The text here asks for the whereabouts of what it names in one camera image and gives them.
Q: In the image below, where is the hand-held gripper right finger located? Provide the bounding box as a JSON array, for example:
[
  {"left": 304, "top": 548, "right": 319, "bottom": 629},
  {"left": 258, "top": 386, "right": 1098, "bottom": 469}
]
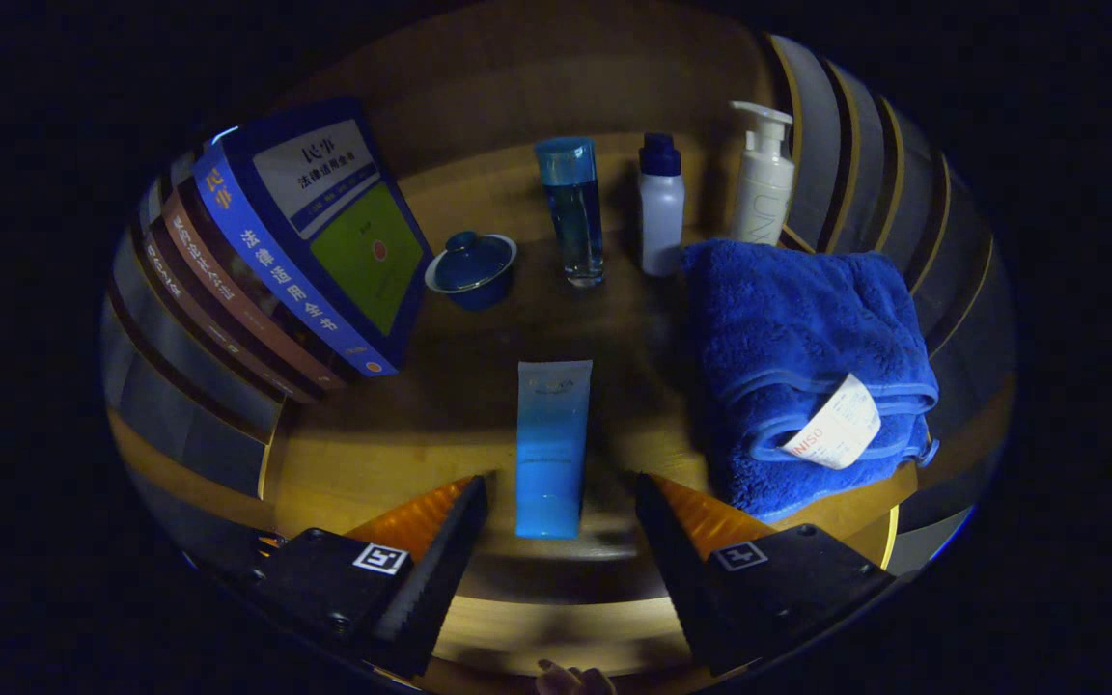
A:
[{"left": 635, "top": 471, "right": 897, "bottom": 677}]

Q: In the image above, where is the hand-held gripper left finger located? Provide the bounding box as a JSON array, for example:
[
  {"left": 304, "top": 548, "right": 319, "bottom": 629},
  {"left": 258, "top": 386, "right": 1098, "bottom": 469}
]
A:
[{"left": 247, "top": 471, "right": 491, "bottom": 680}]

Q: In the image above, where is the blue cosmetic tube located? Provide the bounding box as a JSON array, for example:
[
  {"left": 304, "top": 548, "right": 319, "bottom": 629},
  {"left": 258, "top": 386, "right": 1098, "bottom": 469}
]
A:
[{"left": 514, "top": 359, "right": 594, "bottom": 540}]

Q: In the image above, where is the wooden countertop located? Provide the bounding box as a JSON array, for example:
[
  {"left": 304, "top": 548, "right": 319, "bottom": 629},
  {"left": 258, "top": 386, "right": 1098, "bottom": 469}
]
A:
[{"left": 107, "top": 130, "right": 1015, "bottom": 599}]

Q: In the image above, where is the blue folded towel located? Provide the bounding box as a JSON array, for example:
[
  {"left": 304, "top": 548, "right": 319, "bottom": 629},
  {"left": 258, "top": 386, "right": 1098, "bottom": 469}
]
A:
[{"left": 680, "top": 237, "right": 941, "bottom": 524}]

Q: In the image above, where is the blue lidded cup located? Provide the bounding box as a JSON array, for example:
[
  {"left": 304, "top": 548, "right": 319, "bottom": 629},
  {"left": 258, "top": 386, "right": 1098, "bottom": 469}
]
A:
[{"left": 424, "top": 230, "right": 519, "bottom": 312}]

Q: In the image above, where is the reddish brown book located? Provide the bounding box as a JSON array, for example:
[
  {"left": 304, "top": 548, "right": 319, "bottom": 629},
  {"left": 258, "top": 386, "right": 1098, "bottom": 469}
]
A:
[{"left": 160, "top": 183, "right": 349, "bottom": 392}]

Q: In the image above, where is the white bottle with blue cap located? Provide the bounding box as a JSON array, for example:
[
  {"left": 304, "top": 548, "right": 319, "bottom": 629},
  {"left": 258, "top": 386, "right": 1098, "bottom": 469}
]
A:
[{"left": 638, "top": 132, "right": 685, "bottom": 279}]

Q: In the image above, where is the dark brown book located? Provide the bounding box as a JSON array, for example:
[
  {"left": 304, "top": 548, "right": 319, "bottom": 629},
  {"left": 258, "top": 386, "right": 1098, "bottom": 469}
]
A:
[{"left": 138, "top": 179, "right": 320, "bottom": 404}]

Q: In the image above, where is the clear blue bottle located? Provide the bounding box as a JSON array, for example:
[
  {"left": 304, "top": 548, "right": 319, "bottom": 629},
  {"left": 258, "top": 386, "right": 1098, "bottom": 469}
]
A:
[{"left": 533, "top": 135, "right": 606, "bottom": 289}]

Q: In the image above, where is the thick blue book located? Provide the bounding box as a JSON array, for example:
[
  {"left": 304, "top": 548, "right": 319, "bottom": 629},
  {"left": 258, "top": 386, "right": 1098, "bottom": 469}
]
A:
[{"left": 191, "top": 97, "right": 434, "bottom": 377}]

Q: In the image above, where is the white pump bottle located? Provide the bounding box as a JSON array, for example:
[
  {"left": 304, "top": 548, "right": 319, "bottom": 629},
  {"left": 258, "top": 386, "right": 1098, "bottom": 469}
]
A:
[{"left": 730, "top": 100, "right": 796, "bottom": 247}]

